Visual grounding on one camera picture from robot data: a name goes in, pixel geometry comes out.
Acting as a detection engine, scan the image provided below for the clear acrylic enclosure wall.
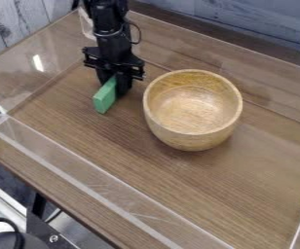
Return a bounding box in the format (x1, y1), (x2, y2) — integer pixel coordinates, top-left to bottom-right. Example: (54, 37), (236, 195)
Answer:
(0, 4), (300, 249)

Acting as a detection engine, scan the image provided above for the brown wooden bowl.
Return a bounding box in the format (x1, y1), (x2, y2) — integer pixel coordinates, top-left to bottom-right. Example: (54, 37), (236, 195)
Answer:
(142, 69), (244, 151)

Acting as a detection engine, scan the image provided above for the black metal mount plate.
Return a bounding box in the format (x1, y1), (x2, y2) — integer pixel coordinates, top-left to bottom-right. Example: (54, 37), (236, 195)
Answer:
(24, 212), (79, 249)

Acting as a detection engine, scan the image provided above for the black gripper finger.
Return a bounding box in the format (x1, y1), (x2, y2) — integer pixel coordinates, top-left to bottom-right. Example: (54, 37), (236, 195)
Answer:
(95, 68), (115, 85)
(117, 72), (133, 97)

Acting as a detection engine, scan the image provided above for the green rectangular block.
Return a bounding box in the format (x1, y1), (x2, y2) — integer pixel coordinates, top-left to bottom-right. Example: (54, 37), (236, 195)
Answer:
(93, 77), (117, 114)

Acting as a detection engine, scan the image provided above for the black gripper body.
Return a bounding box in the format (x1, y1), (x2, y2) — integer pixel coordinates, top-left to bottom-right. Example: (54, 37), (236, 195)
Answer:
(82, 30), (145, 81)

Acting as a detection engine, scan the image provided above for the black cable loop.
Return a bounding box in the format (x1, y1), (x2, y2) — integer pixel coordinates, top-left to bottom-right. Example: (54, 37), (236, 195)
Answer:
(0, 217), (26, 249)

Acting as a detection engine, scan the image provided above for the black table leg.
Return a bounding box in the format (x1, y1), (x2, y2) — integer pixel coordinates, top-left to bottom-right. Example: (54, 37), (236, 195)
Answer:
(31, 194), (47, 219)

